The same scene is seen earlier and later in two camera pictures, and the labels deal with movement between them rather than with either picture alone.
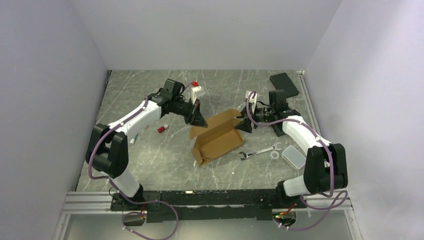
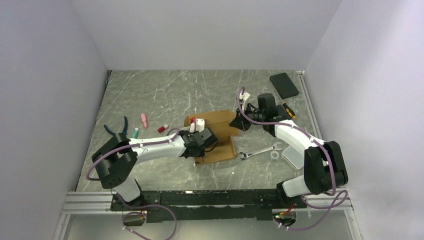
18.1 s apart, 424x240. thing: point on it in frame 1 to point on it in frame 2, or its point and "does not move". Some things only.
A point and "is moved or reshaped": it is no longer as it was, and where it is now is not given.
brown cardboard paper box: x=220 y=136 is moved or reshaped
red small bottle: x=161 y=129 does not move
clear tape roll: x=277 y=156 does not move
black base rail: x=235 y=205 does not move
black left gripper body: x=183 y=108 to x=201 y=153
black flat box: x=283 y=82 does not move
